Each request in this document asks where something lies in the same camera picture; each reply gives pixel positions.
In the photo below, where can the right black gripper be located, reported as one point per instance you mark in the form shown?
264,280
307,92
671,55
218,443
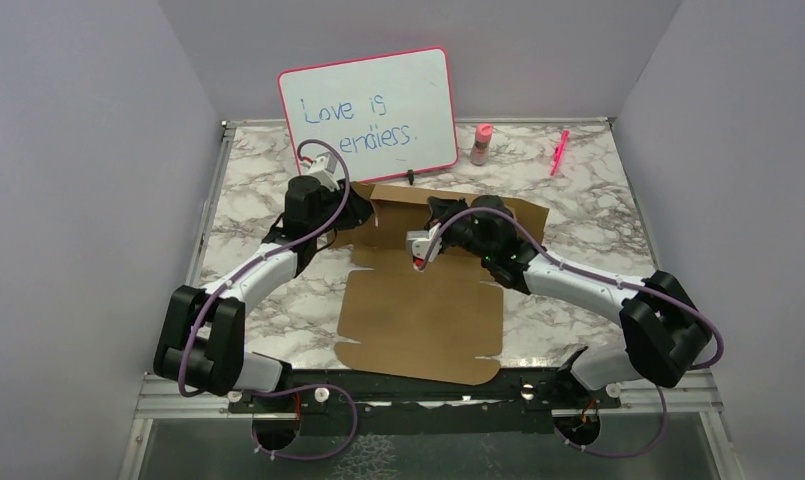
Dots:
439,207

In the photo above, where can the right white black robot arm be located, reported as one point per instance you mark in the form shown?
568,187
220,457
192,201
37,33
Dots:
663,334

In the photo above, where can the pink marker pen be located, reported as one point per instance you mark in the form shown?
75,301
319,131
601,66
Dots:
559,152

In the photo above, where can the pink-capped spray bottle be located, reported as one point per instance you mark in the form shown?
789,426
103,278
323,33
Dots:
479,152

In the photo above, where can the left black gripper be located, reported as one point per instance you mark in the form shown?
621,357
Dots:
357,211

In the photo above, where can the pink-framed whiteboard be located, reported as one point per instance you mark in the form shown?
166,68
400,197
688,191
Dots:
386,115

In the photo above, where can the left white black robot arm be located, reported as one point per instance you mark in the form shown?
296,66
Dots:
202,342

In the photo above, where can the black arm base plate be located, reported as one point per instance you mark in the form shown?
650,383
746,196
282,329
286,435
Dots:
334,402

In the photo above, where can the aluminium table frame rail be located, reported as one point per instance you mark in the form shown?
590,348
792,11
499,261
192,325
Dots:
592,220

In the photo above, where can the brown cardboard box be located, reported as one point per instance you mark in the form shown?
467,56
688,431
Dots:
443,324

